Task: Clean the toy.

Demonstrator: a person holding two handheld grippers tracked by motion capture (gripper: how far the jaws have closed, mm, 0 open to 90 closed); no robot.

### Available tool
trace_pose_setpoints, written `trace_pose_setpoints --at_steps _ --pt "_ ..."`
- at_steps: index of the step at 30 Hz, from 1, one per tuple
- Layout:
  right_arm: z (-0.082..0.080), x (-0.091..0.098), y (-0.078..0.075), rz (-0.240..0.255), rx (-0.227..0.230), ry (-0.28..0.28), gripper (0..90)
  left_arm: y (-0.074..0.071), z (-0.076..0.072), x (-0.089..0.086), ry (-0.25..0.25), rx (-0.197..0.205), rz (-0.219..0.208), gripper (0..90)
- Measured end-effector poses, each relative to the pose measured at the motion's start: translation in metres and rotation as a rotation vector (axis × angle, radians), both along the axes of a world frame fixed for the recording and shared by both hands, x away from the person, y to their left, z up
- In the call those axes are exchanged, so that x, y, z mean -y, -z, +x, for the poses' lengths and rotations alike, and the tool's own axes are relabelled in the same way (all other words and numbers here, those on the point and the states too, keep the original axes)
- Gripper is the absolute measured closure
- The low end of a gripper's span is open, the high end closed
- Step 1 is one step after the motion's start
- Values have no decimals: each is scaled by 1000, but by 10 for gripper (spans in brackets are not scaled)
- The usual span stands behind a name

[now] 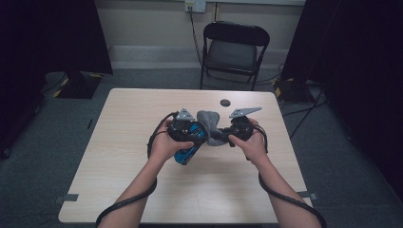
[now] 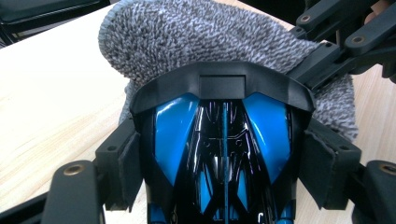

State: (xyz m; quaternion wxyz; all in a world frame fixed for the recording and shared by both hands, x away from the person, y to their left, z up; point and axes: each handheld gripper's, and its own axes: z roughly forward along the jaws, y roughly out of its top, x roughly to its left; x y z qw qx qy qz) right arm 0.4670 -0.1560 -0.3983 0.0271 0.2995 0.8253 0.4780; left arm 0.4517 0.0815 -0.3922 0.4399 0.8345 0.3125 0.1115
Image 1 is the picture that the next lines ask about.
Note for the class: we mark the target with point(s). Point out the dark curtain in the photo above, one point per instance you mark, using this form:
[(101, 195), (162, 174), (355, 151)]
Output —
[(358, 63), (41, 47)]

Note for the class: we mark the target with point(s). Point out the blue toy car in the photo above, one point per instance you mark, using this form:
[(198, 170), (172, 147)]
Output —
[(190, 148)]

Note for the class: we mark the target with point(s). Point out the black stand base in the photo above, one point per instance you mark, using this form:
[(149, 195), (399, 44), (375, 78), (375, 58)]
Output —
[(293, 91), (79, 87)]

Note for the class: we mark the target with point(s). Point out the person's right hand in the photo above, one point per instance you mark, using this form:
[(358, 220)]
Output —
[(253, 148)]

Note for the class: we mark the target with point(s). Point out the grey cloth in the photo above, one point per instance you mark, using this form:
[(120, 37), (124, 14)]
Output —
[(214, 126)]

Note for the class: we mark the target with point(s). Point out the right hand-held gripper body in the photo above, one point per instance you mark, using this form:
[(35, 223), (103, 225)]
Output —
[(242, 128)]

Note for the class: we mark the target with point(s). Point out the black folding chair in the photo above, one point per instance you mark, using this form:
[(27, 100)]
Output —
[(234, 53)]

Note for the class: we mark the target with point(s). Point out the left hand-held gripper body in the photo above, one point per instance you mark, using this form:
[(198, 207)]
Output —
[(180, 129)]

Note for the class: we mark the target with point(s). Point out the white wall socket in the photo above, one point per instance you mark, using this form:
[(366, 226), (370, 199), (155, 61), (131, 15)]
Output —
[(195, 5)]

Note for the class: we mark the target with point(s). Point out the round table grommet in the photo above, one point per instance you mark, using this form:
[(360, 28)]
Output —
[(225, 103)]

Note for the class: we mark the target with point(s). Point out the person's left hand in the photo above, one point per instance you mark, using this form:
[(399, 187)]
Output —
[(166, 148)]

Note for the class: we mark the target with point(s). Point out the grey tape piece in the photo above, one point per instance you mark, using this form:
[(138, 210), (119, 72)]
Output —
[(68, 198), (312, 195)]

